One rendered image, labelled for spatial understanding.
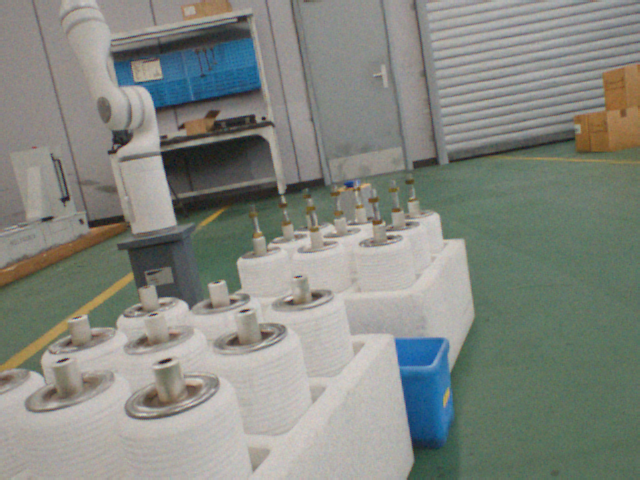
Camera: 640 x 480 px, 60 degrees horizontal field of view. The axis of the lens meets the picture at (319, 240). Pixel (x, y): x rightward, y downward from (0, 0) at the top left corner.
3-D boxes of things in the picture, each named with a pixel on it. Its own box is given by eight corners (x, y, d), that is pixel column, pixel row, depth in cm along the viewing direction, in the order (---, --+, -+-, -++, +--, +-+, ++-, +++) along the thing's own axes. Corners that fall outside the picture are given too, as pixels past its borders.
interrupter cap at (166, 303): (111, 321, 74) (110, 316, 74) (150, 302, 81) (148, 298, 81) (154, 319, 71) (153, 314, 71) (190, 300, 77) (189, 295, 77)
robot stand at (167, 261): (147, 372, 125) (115, 244, 120) (163, 349, 139) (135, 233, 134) (210, 360, 125) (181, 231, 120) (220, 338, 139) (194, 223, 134)
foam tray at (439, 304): (232, 396, 104) (212, 305, 101) (316, 322, 138) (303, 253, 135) (438, 403, 87) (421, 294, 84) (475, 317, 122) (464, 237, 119)
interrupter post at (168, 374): (152, 406, 44) (143, 367, 43) (172, 392, 46) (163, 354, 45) (176, 407, 43) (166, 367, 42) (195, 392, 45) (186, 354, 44)
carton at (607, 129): (642, 145, 415) (639, 105, 410) (610, 151, 415) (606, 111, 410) (620, 146, 444) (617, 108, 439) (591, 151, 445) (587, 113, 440)
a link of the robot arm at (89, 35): (55, 34, 124) (95, 35, 130) (103, 139, 121) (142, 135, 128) (67, 6, 117) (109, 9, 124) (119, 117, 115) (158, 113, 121)
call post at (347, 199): (355, 313, 140) (334, 192, 135) (364, 304, 146) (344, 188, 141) (382, 311, 137) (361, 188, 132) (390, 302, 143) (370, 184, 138)
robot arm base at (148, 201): (131, 239, 123) (113, 163, 120) (143, 233, 132) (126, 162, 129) (172, 232, 123) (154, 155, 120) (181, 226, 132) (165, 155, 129)
